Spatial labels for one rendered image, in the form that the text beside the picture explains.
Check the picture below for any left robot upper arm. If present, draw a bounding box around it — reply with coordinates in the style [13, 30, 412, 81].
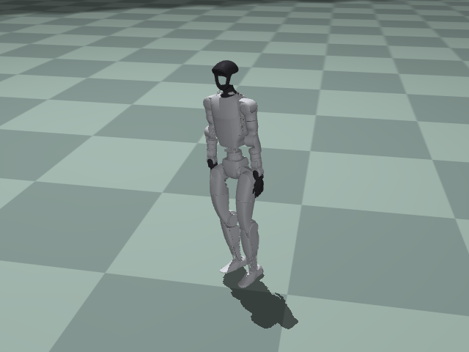
[238, 98, 258, 147]

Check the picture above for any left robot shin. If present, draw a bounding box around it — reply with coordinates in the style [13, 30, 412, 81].
[240, 222, 259, 272]

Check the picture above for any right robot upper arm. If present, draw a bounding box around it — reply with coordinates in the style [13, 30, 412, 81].
[203, 95, 217, 139]

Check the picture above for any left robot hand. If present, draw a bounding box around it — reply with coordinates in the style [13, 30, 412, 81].
[253, 170, 264, 198]

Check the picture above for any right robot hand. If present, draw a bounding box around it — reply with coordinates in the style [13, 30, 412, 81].
[207, 159, 226, 182]

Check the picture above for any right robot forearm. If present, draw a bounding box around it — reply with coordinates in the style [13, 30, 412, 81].
[205, 136, 218, 165]

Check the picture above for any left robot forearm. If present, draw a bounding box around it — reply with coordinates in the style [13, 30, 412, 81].
[248, 136, 264, 177]

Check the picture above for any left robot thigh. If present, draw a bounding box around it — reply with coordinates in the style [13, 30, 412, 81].
[236, 166, 256, 235]

